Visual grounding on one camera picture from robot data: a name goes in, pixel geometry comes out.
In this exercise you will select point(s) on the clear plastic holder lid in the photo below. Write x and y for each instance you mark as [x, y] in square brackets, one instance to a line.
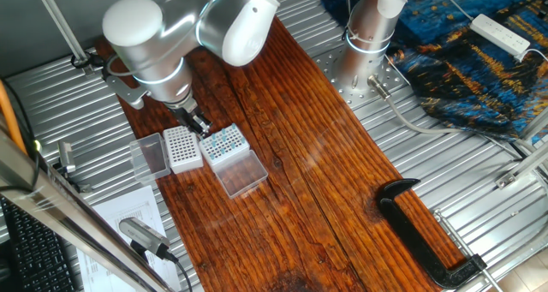
[241, 174]
[150, 157]

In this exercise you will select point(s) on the black keyboard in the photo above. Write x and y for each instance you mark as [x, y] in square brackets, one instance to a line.
[38, 258]

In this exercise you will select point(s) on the black C-clamp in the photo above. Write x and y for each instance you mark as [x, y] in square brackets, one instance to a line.
[406, 232]

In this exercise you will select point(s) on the silver camera with black end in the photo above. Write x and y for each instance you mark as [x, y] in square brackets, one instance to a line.
[143, 236]

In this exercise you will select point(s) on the silver metal frame bar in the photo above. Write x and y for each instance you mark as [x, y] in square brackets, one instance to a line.
[64, 215]

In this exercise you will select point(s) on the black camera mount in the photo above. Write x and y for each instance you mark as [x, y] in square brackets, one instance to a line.
[79, 185]

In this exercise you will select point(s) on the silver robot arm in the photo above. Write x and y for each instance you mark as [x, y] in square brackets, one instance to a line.
[368, 26]

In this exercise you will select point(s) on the aluminium profile bar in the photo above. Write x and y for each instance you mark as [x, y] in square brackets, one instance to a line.
[522, 165]
[537, 125]

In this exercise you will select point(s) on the thin aluminium post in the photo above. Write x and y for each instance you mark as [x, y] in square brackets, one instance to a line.
[60, 22]

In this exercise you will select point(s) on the small silver camera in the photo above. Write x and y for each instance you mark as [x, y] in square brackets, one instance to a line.
[66, 157]

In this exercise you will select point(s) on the white pipette tip holder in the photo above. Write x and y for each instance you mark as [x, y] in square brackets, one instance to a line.
[186, 161]
[229, 159]

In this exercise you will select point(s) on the white power strip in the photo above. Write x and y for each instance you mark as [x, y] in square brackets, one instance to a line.
[498, 36]

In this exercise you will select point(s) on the silver perforated base plate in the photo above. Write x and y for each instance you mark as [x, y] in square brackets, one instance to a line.
[342, 91]

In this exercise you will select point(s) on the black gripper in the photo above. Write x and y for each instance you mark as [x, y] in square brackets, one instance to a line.
[182, 112]

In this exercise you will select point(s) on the silver clamp screw rod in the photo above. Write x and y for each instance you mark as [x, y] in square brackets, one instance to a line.
[454, 236]

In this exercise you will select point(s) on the printed paper sheet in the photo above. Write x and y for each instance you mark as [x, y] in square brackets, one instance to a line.
[124, 206]

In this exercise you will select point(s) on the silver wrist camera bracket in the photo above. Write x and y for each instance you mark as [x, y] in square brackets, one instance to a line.
[126, 91]

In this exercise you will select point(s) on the blue painted cloth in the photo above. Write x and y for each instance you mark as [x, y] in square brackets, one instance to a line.
[471, 91]

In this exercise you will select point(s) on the orange tube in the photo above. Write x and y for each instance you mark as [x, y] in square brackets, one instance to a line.
[9, 116]

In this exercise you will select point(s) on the brown wooden board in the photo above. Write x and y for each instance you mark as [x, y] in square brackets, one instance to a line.
[299, 176]

